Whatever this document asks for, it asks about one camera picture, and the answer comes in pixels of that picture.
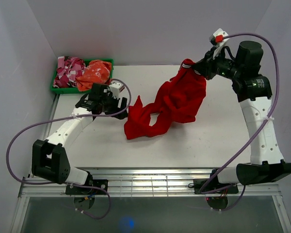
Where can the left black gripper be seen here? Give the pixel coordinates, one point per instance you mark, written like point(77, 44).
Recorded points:
point(121, 115)

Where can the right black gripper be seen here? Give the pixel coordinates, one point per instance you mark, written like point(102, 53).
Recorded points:
point(204, 67)

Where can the red trousers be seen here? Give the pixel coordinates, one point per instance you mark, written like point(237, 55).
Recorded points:
point(177, 100)

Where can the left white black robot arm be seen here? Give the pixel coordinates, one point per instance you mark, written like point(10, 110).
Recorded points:
point(49, 157)

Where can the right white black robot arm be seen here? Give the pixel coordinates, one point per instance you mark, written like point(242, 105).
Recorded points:
point(254, 94)

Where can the orange crumpled garment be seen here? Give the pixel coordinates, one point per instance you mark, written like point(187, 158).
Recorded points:
point(97, 71)

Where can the green plastic tray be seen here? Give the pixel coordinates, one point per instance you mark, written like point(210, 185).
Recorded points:
point(75, 90)

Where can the pink patterned garment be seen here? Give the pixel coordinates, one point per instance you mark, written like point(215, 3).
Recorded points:
point(68, 69)

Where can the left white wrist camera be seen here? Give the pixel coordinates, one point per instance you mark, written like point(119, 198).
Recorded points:
point(116, 88)

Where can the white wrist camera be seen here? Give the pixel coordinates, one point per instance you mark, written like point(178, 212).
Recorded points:
point(116, 88)
point(218, 40)

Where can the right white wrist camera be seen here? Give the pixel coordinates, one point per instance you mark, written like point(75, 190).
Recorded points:
point(218, 40)

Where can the aluminium frame rail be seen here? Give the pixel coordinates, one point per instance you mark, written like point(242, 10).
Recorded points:
point(146, 183)

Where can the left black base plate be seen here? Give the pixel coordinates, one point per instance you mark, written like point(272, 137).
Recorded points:
point(101, 184)

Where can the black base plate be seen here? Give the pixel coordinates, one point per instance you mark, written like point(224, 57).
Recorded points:
point(101, 184)
point(213, 187)

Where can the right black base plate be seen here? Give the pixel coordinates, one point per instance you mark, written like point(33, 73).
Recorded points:
point(213, 187)

